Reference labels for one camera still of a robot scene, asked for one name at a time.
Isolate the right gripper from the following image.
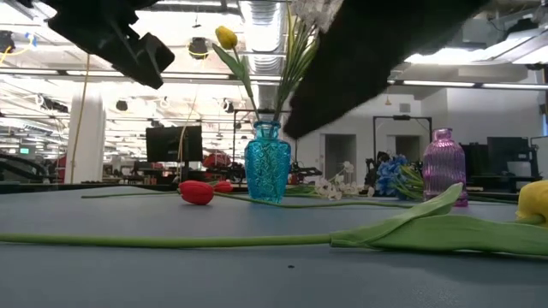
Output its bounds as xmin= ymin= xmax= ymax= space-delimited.
xmin=283 ymin=0 xmax=489 ymax=140

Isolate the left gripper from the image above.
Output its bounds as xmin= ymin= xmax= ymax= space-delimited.
xmin=45 ymin=0 xmax=176 ymax=90

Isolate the yellow tulip with narrow leaf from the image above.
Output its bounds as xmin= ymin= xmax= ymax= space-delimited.
xmin=212 ymin=25 xmax=261 ymax=125

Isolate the blue artificial flower bunch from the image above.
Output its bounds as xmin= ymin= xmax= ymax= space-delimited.
xmin=375 ymin=153 xmax=519 ymax=204

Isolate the teal patterned glass vase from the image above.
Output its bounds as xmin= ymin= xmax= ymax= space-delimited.
xmin=244 ymin=121 xmax=292 ymax=204

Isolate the purple ribbed glass vase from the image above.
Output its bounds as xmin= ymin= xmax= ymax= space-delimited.
xmin=422 ymin=127 xmax=469 ymax=209

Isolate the red artificial tulip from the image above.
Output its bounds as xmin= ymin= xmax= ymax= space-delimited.
xmin=80 ymin=180 xmax=235 ymax=199
xmin=177 ymin=180 xmax=414 ymax=210

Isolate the yellow tulip with broad leaves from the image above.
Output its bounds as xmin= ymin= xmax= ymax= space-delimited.
xmin=0 ymin=179 xmax=548 ymax=260

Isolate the black ceiling-mounted device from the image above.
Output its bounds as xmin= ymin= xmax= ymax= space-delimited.
xmin=187 ymin=37 xmax=210 ymax=61

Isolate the black computer monitor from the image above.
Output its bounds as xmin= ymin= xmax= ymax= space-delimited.
xmin=145 ymin=125 xmax=204 ymax=163

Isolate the white building pillar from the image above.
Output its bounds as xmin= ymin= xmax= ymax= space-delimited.
xmin=63 ymin=83 xmax=107 ymax=185

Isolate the long ceiling light strip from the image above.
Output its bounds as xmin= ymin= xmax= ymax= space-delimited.
xmin=0 ymin=67 xmax=548 ymax=92

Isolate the red background object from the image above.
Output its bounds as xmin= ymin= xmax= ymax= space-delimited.
xmin=201 ymin=152 xmax=233 ymax=170

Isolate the black device with blue tag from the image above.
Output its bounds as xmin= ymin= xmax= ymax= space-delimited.
xmin=0 ymin=30 xmax=16 ymax=55

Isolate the black desk with monitors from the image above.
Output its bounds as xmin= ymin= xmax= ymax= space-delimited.
xmin=460 ymin=136 xmax=540 ymax=192

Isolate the yellow hanging cable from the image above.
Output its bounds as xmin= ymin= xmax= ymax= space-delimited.
xmin=69 ymin=53 xmax=92 ymax=185

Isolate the silver ribbed ventilation duct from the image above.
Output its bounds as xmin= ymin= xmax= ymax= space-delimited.
xmin=241 ymin=0 xmax=288 ymax=123

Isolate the black aluminium table frame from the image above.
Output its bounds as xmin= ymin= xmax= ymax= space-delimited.
xmin=0 ymin=181 xmax=548 ymax=204

